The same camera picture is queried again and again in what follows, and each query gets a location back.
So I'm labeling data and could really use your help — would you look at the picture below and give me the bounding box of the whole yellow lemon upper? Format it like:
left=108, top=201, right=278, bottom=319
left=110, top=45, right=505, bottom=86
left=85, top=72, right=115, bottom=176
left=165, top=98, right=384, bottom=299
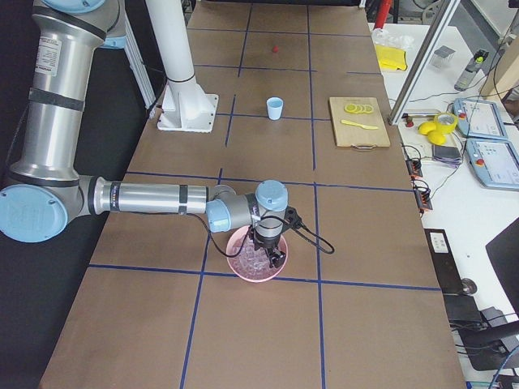
left=418, top=122, right=437, bottom=135

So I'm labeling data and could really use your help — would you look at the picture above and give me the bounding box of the grey handheld device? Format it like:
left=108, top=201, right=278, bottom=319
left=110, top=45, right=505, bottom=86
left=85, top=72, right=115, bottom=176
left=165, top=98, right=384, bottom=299
left=454, top=49, right=489, bottom=92

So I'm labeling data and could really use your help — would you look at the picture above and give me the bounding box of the wooden cutting board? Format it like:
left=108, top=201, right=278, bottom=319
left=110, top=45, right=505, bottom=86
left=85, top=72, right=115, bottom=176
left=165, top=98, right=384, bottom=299
left=328, top=96, right=391, bottom=149

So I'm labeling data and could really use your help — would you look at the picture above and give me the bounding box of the yellow plastic knife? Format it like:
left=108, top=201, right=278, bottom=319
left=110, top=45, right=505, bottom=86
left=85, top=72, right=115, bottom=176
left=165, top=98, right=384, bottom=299
left=341, top=119, right=379, bottom=130

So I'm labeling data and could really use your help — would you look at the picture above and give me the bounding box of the pink bowl of ice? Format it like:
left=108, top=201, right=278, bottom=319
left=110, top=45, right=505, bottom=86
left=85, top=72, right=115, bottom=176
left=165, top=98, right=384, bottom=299
left=226, top=226, right=288, bottom=283

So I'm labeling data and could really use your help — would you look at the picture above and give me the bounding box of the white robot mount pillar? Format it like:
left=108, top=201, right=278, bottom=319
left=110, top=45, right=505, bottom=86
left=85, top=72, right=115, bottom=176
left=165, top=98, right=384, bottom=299
left=146, top=0, right=219, bottom=133

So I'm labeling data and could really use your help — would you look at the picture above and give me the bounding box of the lower teach pendant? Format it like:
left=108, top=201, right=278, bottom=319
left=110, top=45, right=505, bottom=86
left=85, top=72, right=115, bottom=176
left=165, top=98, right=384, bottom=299
left=465, top=138, right=519, bottom=191

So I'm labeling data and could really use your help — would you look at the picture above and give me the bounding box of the purple notebook stack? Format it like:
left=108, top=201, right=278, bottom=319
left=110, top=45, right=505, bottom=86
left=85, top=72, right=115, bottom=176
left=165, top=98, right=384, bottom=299
left=431, top=144, right=463, bottom=168

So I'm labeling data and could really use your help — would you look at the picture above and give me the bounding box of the whole yellow lemon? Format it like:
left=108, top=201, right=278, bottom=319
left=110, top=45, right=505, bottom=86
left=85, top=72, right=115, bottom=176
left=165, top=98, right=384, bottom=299
left=418, top=122, right=437, bottom=135
left=427, top=130, right=446, bottom=146

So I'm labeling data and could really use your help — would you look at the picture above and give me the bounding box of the yellow tape roll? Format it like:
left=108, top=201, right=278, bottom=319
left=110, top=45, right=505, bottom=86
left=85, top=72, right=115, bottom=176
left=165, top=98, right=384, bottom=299
left=434, top=113, right=458, bottom=135

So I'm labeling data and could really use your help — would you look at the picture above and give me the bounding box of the whole yellow lemon lower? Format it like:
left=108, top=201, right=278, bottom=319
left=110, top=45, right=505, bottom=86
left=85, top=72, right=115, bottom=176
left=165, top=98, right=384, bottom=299
left=427, top=130, right=446, bottom=146

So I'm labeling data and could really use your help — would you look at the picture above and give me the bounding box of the teach pendant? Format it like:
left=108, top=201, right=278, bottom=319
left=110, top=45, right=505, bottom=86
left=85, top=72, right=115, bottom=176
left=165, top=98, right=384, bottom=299
left=453, top=98, right=508, bottom=140
left=465, top=138, right=519, bottom=191

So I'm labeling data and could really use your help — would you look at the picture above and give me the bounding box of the light blue plastic cup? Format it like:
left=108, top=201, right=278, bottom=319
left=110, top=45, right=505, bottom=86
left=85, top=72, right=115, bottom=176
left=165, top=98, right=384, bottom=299
left=266, top=96, right=284, bottom=121

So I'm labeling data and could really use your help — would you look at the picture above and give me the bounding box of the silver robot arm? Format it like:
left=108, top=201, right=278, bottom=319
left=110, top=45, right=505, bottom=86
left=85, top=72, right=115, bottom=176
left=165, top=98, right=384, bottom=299
left=1, top=1, right=288, bottom=268

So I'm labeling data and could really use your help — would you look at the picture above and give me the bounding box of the upper teach pendant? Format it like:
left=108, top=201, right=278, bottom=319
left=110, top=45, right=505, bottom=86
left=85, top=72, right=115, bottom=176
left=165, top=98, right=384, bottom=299
left=453, top=98, right=508, bottom=140

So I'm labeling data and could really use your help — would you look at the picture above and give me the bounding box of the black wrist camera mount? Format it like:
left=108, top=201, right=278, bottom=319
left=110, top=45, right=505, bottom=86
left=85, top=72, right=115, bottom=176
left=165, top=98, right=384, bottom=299
left=283, top=207, right=303, bottom=231

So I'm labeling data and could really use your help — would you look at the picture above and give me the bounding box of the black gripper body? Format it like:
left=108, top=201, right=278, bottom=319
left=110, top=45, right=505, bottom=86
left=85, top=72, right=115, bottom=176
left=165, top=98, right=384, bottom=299
left=252, top=224, right=282, bottom=251

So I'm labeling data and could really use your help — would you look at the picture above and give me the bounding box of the yellow cloth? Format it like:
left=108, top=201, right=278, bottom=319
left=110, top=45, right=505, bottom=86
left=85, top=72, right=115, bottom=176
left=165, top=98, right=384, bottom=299
left=375, top=45, right=408, bottom=71

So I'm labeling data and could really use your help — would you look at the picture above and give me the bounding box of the aluminium frame post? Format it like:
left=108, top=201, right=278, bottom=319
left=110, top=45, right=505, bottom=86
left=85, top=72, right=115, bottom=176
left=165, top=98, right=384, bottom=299
left=388, top=0, right=461, bottom=125

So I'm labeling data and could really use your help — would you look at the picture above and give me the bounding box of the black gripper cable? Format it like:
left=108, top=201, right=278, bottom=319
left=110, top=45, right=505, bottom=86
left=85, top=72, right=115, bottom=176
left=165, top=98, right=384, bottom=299
left=190, top=212, right=336, bottom=257

